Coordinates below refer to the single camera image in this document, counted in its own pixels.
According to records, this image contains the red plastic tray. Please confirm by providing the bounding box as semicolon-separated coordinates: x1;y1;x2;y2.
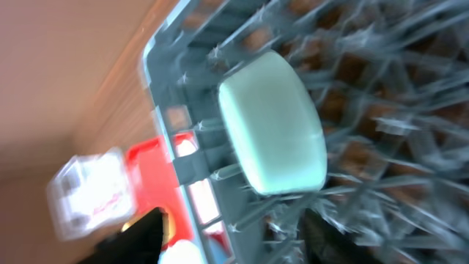
124;131;235;257

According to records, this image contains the light blue bowl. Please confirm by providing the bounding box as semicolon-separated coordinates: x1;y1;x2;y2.
158;240;205;264

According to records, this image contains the clear plastic bin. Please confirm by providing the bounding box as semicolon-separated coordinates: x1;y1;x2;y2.
46;147;137;241

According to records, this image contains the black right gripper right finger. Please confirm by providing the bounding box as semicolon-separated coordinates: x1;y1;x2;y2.
302;209;382;264

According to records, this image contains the grey dishwasher rack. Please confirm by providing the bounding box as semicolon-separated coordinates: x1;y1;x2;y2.
142;0;468;263

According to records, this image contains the mint green bowl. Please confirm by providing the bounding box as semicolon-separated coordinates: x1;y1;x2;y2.
218;51;328;195

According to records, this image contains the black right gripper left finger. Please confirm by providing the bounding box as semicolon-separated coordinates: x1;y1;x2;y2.
78;208;165;264

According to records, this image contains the red snack wrapper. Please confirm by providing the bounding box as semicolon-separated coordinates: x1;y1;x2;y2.
92;194;122;216

